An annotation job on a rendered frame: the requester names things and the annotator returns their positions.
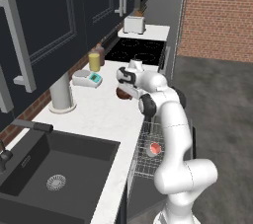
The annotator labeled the black sink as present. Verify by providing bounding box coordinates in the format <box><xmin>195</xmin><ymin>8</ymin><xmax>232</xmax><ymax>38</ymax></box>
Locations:
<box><xmin>0</xmin><ymin>128</ymin><xmax>122</xmax><ymax>224</ymax></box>

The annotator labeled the red cup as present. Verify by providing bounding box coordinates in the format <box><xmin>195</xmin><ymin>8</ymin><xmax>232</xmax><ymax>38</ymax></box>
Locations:
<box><xmin>148</xmin><ymin>141</ymin><xmax>163</xmax><ymax>158</ymax></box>

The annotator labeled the white toaster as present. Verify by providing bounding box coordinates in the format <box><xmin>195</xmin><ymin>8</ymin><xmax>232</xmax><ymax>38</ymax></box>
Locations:
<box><xmin>123</xmin><ymin>15</ymin><xmax>147</xmax><ymax>36</ymax></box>

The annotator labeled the metal sink strainer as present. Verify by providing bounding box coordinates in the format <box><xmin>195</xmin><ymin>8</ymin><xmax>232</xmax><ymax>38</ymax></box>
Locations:
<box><xmin>45</xmin><ymin>174</ymin><xmax>67</xmax><ymax>192</ymax></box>

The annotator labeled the dark dishwasher door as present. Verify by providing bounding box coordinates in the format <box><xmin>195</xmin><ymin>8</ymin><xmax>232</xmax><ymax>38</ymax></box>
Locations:
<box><xmin>126</xmin><ymin>123</ymin><xmax>199</xmax><ymax>223</ymax></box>

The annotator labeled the oven front with handle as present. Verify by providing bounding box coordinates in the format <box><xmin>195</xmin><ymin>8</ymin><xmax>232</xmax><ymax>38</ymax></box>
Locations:
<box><xmin>157</xmin><ymin>45</ymin><xmax>173</xmax><ymax>75</ymax></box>

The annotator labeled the white paper towel roll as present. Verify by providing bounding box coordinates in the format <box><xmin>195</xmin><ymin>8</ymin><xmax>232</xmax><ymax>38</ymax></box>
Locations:
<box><xmin>47</xmin><ymin>71</ymin><xmax>78</xmax><ymax>114</ymax></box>

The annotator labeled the brown bowl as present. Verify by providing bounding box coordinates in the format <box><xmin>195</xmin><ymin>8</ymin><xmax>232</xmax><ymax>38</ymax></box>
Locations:
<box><xmin>115</xmin><ymin>86</ymin><xmax>133</xmax><ymax>102</ymax></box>

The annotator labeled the long grey cupboard handle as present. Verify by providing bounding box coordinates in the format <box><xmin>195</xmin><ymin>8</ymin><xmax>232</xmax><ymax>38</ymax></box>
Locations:
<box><xmin>0</xmin><ymin>0</ymin><xmax>38</xmax><ymax>94</ymax></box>

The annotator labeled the dark grey tap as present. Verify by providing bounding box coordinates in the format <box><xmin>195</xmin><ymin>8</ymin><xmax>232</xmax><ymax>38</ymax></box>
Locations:
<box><xmin>0</xmin><ymin>117</ymin><xmax>54</xmax><ymax>174</ymax></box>

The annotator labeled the large dark cupboard door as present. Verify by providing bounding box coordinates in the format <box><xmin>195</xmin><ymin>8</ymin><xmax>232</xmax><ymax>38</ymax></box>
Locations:
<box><xmin>0</xmin><ymin>0</ymin><xmax>87</xmax><ymax>130</ymax></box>

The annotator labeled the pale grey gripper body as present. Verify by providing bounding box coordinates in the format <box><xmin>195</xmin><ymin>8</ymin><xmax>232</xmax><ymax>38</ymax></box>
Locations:
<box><xmin>117</xmin><ymin>82</ymin><xmax>148</xmax><ymax>102</ymax></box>

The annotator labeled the wire dishwasher rack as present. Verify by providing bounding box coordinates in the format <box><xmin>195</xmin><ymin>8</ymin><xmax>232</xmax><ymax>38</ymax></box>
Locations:
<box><xmin>132</xmin><ymin>119</ymin><xmax>166</xmax><ymax>181</ymax></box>

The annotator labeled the yellow jar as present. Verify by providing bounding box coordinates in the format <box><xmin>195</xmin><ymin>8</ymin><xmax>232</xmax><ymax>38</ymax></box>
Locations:
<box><xmin>87</xmin><ymin>52</ymin><xmax>101</xmax><ymax>73</ymax></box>

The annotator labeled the brown bottle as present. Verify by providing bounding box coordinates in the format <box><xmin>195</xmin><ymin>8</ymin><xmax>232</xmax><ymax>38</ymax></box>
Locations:
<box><xmin>94</xmin><ymin>43</ymin><xmax>106</xmax><ymax>67</ymax></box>

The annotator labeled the white kitchen scale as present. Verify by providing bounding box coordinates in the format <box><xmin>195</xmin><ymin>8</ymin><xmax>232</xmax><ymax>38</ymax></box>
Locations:
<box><xmin>71</xmin><ymin>69</ymin><xmax>104</xmax><ymax>89</ymax></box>

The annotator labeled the black hob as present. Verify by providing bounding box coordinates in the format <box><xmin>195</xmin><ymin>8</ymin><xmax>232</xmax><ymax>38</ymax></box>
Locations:
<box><xmin>104</xmin><ymin>37</ymin><xmax>168</xmax><ymax>66</ymax></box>

